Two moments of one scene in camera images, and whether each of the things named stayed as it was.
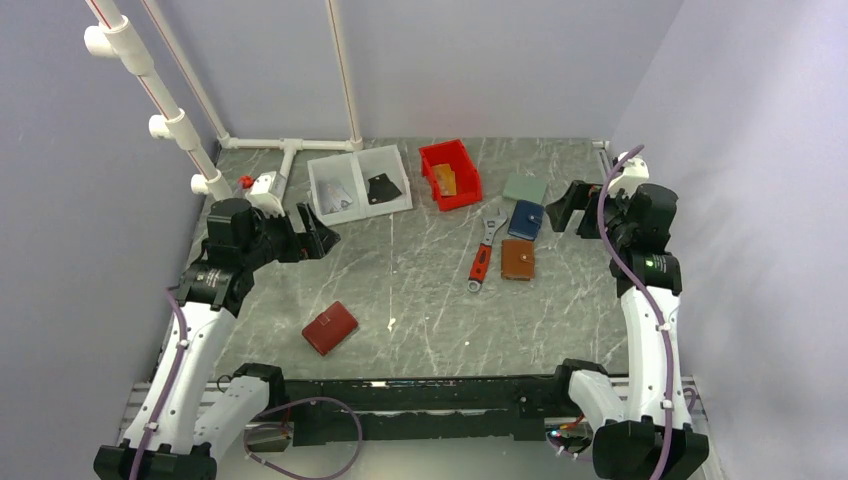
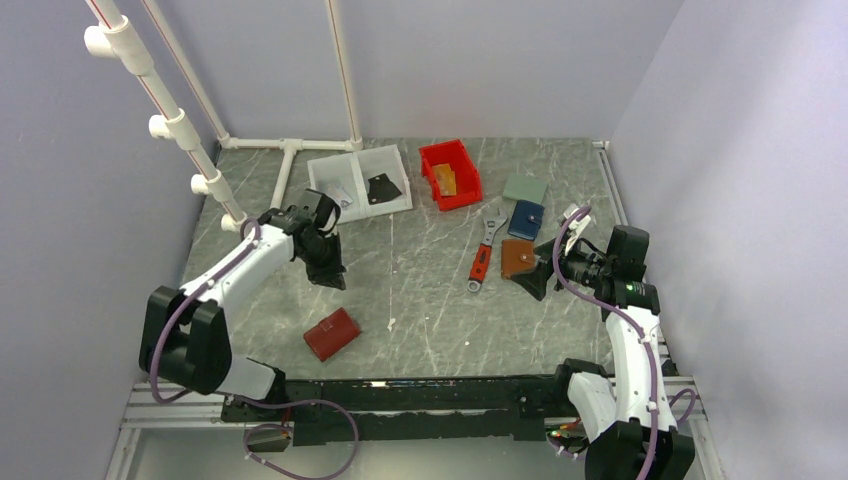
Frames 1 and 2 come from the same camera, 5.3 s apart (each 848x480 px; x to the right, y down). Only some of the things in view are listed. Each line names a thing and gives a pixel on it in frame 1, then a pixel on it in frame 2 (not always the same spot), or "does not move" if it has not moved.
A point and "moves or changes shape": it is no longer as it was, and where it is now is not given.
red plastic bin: (468, 182) does not move
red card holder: (330, 327) moves or changes shape
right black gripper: (581, 196) → (536, 282)
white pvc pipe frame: (122, 40) does not move
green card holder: (524, 188) does not move
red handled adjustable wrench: (482, 256) does not move
